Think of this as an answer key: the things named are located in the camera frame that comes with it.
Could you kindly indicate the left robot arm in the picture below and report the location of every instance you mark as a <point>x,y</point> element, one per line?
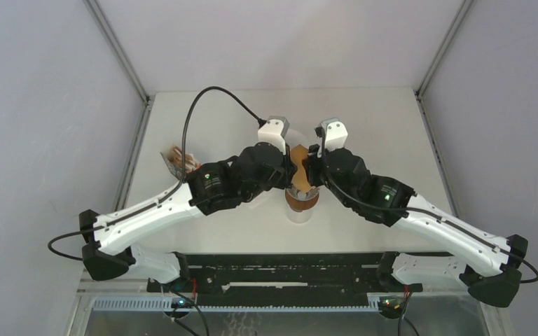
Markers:
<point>112,240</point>

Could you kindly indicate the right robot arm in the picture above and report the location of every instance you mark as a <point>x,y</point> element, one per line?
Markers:
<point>483,264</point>

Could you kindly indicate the clear glass with brown band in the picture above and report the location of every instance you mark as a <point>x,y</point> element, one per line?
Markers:
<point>299,217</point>

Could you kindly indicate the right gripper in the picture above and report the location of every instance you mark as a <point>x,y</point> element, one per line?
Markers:
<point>312,164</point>

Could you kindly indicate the clear glass dripper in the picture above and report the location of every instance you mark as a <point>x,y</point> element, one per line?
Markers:
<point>301,195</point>

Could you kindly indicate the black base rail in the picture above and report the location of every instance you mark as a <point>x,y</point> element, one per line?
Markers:
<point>351,282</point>

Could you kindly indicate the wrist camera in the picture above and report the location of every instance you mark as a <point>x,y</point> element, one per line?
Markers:
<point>332,133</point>
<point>273,132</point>

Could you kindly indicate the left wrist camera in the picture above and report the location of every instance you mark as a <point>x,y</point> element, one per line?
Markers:
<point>273,132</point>

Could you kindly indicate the brown paper coffee filter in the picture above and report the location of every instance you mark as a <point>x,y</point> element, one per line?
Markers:
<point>300,179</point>

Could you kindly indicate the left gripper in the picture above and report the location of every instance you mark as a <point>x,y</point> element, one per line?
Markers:
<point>288,171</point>

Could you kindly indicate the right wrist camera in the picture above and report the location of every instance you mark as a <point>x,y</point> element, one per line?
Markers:
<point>332,133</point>

